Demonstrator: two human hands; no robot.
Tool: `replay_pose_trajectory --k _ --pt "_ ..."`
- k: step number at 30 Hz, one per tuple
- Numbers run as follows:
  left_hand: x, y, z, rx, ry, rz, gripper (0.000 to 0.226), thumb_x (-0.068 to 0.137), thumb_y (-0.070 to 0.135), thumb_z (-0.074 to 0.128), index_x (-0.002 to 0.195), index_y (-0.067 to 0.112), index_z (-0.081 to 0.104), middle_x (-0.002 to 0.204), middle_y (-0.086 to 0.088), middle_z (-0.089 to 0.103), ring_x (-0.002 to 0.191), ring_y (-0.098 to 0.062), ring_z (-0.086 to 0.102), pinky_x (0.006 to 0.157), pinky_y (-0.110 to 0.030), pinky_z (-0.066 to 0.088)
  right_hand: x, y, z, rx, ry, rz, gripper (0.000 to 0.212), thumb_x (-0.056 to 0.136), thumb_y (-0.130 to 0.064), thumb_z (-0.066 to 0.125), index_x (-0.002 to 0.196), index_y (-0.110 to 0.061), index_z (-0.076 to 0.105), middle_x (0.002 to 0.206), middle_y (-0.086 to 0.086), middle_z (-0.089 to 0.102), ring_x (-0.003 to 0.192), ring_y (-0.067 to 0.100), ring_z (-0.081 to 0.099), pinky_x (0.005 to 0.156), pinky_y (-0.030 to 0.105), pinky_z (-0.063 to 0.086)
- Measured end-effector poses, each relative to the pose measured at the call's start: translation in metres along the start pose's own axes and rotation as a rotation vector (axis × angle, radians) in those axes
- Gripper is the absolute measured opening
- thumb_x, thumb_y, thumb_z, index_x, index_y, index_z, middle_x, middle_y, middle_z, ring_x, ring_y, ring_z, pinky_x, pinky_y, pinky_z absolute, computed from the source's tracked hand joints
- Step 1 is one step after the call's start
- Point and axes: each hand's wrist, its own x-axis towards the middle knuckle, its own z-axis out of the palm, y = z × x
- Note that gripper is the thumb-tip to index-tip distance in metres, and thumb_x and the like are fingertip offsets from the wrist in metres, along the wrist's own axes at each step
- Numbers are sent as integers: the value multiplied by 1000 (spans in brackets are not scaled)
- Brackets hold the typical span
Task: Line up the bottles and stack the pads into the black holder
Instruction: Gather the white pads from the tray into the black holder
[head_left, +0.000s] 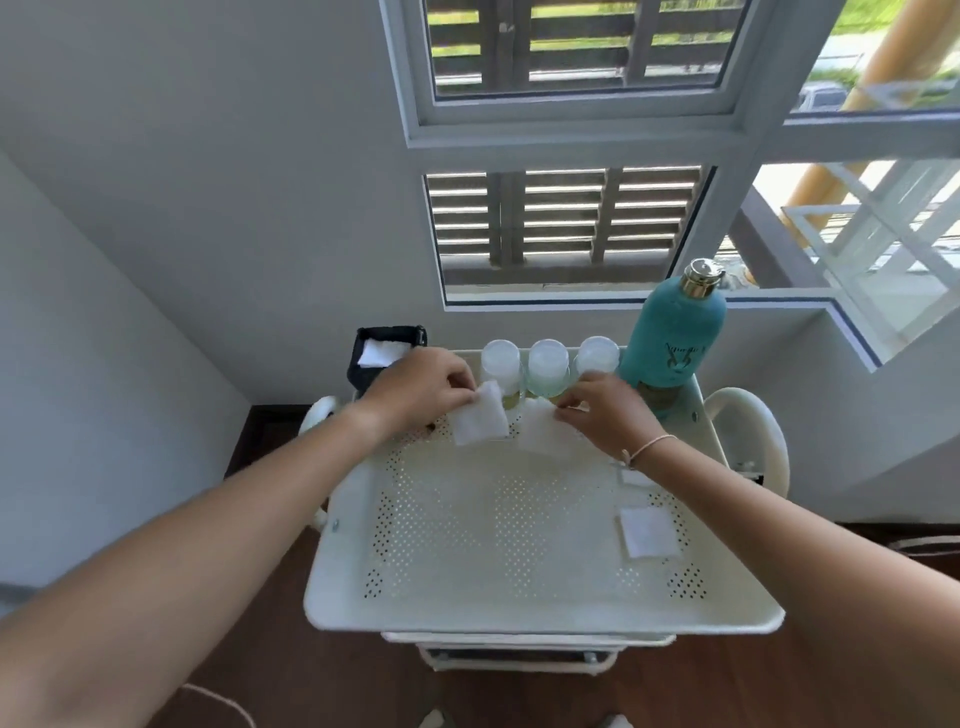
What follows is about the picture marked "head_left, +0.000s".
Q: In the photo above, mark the white perforated trolley cart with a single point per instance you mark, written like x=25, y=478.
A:
x=540, y=525

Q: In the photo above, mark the black hanging bin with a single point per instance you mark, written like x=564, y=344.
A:
x=379, y=356

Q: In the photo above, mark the person's right hand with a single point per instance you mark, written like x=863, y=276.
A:
x=607, y=416

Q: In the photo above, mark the teal bottle with gold cap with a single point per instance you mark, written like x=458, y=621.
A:
x=671, y=337

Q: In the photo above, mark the small clear bottle white cap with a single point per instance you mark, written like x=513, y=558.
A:
x=501, y=364
x=548, y=367
x=598, y=355

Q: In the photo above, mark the person's left forearm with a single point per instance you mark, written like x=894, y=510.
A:
x=180, y=555

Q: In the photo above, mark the white framed window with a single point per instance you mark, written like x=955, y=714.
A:
x=675, y=150

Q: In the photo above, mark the person's right fingers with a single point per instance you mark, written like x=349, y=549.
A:
x=574, y=401

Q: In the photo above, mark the person's right forearm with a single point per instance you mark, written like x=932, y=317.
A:
x=810, y=570

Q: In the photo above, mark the white cotton pad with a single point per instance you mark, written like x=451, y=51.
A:
x=648, y=531
x=541, y=431
x=480, y=415
x=634, y=477

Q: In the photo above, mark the person's left hand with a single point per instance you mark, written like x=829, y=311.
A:
x=420, y=390

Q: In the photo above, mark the white tissue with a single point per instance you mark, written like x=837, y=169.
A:
x=381, y=351

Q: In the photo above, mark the person's left fingers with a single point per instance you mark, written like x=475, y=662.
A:
x=461, y=379

